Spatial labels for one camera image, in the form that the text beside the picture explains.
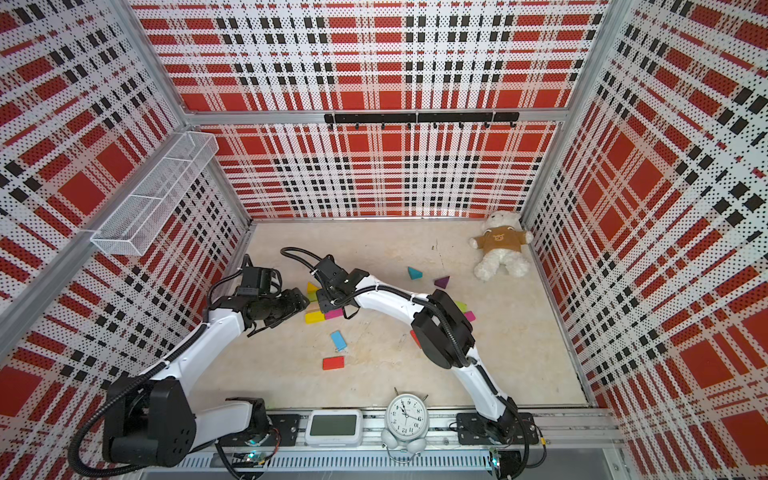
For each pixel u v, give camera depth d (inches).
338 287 26.3
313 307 33.8
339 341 35.3
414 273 40.8
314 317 36.6
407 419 28.3
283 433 28.9
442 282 40.2
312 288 30.2
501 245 41.1
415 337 35.9
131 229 27.0
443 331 20.6
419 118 34.8
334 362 33.1
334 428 27.8
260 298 27.0
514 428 26.1
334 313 35.7
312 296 32.9
